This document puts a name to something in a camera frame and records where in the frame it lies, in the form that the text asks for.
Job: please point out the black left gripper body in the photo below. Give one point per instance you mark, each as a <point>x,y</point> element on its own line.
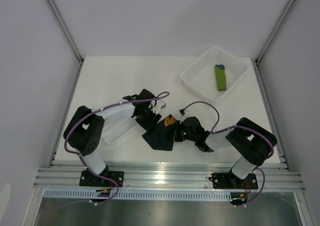
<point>147,116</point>

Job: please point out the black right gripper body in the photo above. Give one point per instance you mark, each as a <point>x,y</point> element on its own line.
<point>180,133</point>

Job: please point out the orange plastic fork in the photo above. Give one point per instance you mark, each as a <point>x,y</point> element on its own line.
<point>169,120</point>

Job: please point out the dark navy paper napkin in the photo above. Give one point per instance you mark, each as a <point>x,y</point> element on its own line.
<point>161,138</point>

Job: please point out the white narrow cutlery tray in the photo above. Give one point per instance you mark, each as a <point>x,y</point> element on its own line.
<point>116,131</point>

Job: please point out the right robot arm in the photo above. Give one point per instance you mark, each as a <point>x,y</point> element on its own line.
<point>254,143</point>

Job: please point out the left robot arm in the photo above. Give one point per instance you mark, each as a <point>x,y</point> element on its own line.
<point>83,133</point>

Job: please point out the green rolled napkin bundle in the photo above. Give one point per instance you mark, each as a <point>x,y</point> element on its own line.
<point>220,76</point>

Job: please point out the large white basket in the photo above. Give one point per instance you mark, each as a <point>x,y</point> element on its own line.
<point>214,74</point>

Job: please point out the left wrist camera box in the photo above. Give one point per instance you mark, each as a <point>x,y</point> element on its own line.
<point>160,104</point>

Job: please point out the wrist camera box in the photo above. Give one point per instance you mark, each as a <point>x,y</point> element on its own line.
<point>160,104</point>
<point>183,112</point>

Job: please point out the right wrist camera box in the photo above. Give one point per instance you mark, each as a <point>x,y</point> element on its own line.
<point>183,112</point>

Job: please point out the aluminium frame rail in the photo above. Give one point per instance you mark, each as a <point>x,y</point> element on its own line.
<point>167,176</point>

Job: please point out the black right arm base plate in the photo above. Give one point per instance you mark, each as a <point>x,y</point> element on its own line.
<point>228,181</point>

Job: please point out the white slotted cable duct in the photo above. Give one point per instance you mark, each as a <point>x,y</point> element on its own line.
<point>123,194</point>

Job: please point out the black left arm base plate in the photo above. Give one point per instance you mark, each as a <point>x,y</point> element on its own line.
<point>87,179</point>

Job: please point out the left corner frame post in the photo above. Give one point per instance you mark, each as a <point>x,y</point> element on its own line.
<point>53,7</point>

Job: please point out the corner frame post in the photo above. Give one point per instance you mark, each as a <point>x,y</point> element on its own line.
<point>53,7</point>
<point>280,22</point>

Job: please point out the right corner frame post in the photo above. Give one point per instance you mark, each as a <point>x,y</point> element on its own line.
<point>280,22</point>

